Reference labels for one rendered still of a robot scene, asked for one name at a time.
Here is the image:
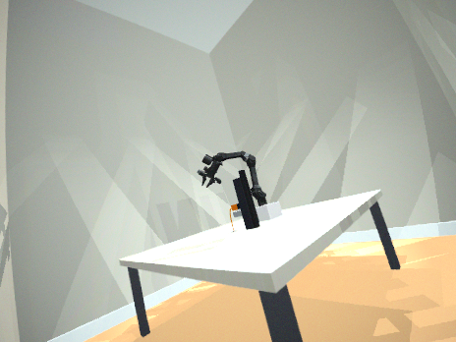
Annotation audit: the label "orange power plug with cord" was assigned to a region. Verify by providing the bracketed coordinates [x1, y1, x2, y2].
[230, 203, 240, 231]

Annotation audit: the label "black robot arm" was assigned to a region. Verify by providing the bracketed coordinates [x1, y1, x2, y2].
[202, 151, 267, 207]

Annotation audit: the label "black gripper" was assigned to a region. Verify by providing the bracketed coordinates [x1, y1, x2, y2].
[198, 167, 221, 187]

